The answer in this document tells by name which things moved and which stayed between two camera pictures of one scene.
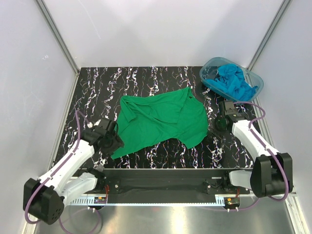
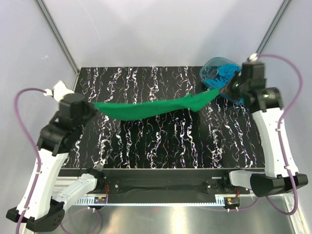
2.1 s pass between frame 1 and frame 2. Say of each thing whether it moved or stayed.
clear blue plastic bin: stayed
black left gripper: moved
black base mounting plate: stayed
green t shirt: moved
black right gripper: moved
